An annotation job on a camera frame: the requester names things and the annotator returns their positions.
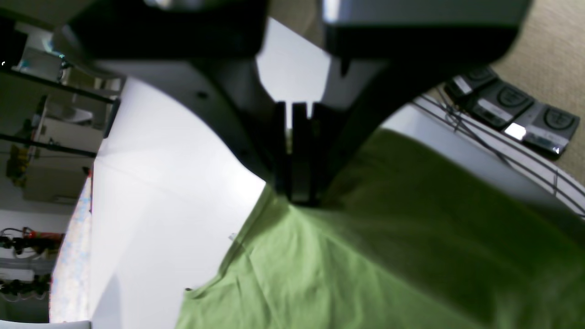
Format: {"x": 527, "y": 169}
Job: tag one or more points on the green T-shirt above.
{"x": 403, "y": 239}

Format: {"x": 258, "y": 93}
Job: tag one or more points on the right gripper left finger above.
{"x": 205, "y": 59}

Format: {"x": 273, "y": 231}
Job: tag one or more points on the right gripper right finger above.
{"x": 384, "y": 53}

